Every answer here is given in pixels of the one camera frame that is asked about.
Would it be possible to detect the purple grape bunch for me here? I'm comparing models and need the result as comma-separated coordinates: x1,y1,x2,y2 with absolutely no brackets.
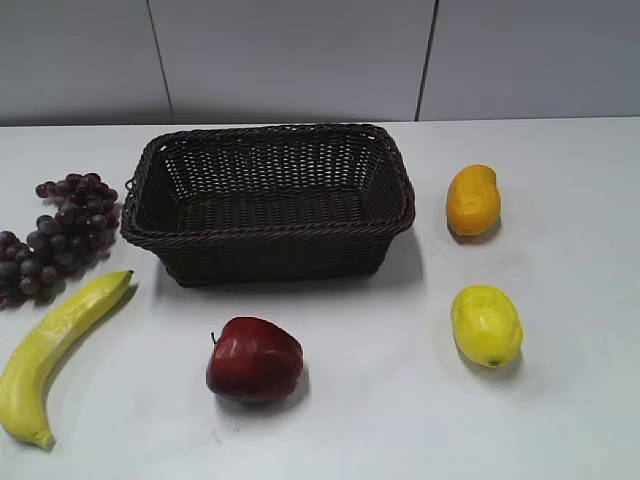
1,172,119,306

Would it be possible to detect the black woven basket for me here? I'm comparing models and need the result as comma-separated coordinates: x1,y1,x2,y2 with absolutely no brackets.
121,123,415,287

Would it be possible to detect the red apple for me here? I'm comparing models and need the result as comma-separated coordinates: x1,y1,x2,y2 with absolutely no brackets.
206,317,304,403

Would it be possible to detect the orange mango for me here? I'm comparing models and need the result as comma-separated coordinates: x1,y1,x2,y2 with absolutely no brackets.
446,164,501,236

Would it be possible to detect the yellow lemon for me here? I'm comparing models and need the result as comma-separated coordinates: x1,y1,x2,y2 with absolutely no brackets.
451,285,524,368

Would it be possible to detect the yellow banana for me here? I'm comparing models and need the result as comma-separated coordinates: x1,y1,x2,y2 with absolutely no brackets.
1,270,134,451

